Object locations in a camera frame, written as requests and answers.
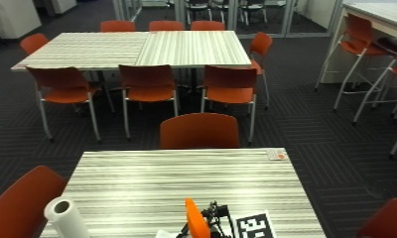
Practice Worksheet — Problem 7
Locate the white high table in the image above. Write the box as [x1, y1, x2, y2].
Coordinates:
[318, 1, 397, 84]

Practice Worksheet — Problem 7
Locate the orange chair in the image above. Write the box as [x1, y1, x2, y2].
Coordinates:
[19, 32, 51, 57]
[98, 20, 137, 34]
[117, 63, 181, 142]
[200, 64, 259, 146]
[0, 165, 69, 238]
[146, 20, 185, 33]
[355, 197, 397, 238]
[249, 31, 274, 111]
[24, 65, 104, 144]
[157, 112, 243, 150]
[189, 20, 226, 32]

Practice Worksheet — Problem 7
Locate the striped grey table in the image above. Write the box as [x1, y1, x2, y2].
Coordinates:
[133, 30, 253, 97]
[9, 31, 152, 115]

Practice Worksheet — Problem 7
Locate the white cube with black markers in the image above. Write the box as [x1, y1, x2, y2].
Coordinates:
[234, 209, 278, 238]

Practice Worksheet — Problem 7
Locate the black chair with white legs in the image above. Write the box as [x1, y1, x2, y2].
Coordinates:
[182, 0, 214, 25]
[237, 0, 270, 27]

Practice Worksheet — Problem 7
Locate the small card with orange print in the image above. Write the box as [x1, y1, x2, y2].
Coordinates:
[266, 148, 290, 162]

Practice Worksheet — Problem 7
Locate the glass partition with metal frame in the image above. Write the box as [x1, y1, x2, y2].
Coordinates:
[110, 0, 343, 39]

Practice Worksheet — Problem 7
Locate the white cabinet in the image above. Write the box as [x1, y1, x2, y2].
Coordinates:
[0, 0, 43, 41]

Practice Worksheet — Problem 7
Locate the white paper piece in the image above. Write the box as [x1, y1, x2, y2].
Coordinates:
[154, 229, 178, 238]

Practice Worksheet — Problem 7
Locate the white paper towel roll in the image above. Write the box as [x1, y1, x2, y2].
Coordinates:
[43, 196, 93, 238]

